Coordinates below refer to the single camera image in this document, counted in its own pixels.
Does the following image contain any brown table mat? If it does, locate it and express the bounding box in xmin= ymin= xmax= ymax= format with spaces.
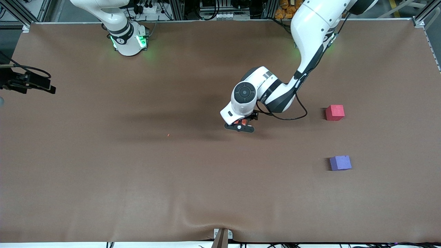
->
xmin=0 ymin=19 xmax=441 ymax=244

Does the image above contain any red foam block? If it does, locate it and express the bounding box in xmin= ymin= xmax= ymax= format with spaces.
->
xmin=325 ymin=105 xmax=345 ymax=121

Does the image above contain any purple foam block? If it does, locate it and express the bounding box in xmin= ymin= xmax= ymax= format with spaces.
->
xmin=329 ymin=155 xmax=352 ymax=172

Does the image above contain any white power strip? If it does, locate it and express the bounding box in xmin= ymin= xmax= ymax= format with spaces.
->
xmin=202 ymin=12 xmax=250 ymax=21

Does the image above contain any pile of orange items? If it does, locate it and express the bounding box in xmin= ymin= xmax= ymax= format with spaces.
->
xmin=274 ymin=0 xmax=305 ymax=20

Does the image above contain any brown wooden strip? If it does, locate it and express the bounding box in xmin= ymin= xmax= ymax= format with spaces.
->
xmin=211 ymin=229 xmax=229 ymax=248

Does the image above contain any white strip with black plugs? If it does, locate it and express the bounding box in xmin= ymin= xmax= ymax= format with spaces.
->
xmin=133 ymin=0 xmax=166 ymax=15

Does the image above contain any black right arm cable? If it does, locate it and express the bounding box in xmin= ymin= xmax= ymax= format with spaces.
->
xmin=0 ymin=51 xmax=52 ymax=79

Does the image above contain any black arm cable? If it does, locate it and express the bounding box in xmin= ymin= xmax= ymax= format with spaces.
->
xmin=0 ymin=51 xmax=52 ymax=79
xmin=256 ymin=14 xmax=348 ymax=121

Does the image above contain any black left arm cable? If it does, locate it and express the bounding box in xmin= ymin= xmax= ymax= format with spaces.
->
xmin=256 ymin=14 xmax=348 ymax=121

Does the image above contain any aluminium frame profile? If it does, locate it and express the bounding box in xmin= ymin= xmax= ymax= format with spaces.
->
xmin=411 ymin=0 xmax=441 ymax=71
xmin=0 ymin=0 xmax=53 ymax=33

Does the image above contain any aluminium frame post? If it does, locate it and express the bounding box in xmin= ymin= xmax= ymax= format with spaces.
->
xmin=262 ymin=0 xmax=278 ymax=20
xmin=170 ymin=0 xmax=186 ymax=21

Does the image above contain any small metal bracket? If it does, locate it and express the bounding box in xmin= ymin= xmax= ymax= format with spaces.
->
xmin=214 ymin=228 xmax=233 ymax=240

